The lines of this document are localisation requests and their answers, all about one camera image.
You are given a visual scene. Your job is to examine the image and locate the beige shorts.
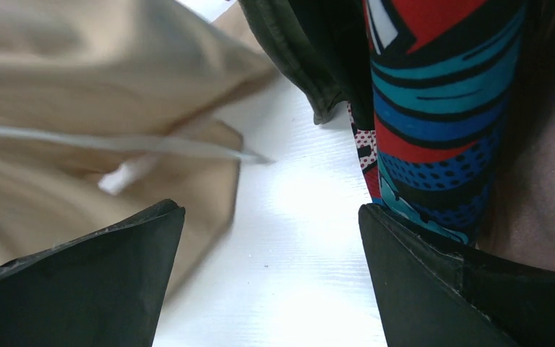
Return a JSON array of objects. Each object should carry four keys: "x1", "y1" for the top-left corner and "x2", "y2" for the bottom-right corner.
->
[{"x1": 0, "y1": 1, "x2": 278, "y2": 293}]

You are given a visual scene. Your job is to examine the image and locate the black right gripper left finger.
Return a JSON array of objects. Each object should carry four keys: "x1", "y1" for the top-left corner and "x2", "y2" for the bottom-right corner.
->
[{"x1": 0, "y1": 200, "x2": 185, "y2": 346}]

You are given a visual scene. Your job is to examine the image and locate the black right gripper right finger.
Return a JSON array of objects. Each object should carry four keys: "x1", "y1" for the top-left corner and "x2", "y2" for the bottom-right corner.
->
[{"x1": 358, "y1": 204, "x2": 555, "y2": 346}]

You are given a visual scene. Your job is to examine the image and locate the comic print shorts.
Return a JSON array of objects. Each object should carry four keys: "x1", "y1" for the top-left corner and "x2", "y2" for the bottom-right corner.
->
[{"x1": 363, "y1": 1, "x2": 528, "y2": 245}]

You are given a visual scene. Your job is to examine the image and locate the olive green shorts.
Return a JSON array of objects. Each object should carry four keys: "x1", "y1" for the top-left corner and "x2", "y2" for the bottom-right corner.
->
[{"x1": 239, "y1": 0, "x2": 374, "y2": 130}]

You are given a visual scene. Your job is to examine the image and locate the dusty pink shorts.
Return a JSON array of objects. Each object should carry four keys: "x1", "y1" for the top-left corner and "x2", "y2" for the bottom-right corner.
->
[{"x1": 478, "y1": 1, "x2": 555, "y2": 271}]

